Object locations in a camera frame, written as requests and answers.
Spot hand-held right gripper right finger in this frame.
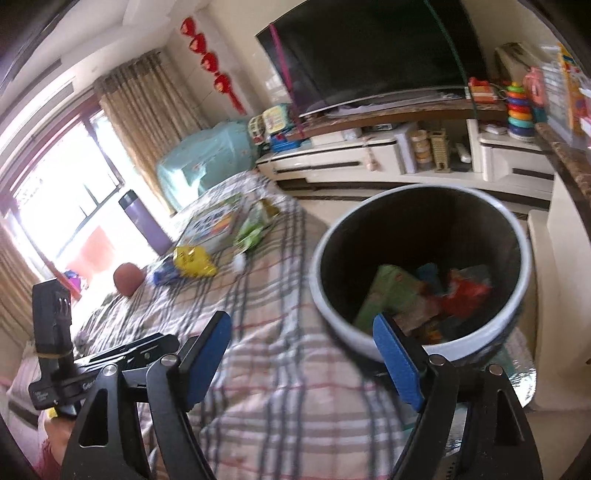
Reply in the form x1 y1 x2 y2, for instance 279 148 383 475
373 314 543 480

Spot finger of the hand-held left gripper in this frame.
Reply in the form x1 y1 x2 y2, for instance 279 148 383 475
92 335 181 370

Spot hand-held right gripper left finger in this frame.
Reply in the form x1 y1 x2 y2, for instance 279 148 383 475
60 311 232 480

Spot white bin with black liner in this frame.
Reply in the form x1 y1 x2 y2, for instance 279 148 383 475
311 184 532 365

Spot green carton box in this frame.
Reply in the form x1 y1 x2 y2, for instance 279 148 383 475
355 264 432 333

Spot red snack packet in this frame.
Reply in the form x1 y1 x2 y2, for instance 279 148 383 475
442 269 493 320

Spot person's left hand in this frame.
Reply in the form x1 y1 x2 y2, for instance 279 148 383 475
45 416 77 462

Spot orange ball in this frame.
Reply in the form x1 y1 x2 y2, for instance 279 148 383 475
113 263 148 296

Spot blue snack packet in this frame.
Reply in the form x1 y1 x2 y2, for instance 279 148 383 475
152 262 179 285

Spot yellow snack packet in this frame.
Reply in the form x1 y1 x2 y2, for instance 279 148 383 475
172 244 218 278

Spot flat green picture box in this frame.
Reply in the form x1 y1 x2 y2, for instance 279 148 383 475
177 193 246 256

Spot silver foil mat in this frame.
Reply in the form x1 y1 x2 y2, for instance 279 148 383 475
502 340 539 408

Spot purple thermos bottle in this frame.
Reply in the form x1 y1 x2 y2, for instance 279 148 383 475
117 189 172 256

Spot green snack packet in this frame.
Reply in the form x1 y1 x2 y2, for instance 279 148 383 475
233 200 280 253

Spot light blue cloth cover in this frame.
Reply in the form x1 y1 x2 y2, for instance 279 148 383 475
156 119 257 214

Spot cream television cabinet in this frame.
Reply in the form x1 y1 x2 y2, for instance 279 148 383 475
255 105 556 205

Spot stack of round wooden boxes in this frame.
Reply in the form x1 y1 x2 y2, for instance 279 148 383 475
410 130 433 172

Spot wooden abacus toy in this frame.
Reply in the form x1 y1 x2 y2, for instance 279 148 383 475
429 129 451 174

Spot beige curtain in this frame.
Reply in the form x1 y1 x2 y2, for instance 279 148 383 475
93 50 209 214

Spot colourful toy cash register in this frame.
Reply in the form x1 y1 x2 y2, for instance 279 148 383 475
248 103 306 154

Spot brown marble side counter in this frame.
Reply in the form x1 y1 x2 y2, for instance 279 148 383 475
534 121 591 197

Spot pink plastic toy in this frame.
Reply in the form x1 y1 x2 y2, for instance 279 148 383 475
523 67 546 123

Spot black television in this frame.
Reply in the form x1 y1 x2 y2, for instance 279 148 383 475
255 0 489 117

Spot yellow picture book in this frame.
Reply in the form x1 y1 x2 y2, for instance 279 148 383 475
556 43 586 136

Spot rainbow stacking ring toy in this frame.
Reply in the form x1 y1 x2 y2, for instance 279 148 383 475
505 82 537 140

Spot red knot wall decoration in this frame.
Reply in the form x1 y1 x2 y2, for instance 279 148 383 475
180 16 246 114

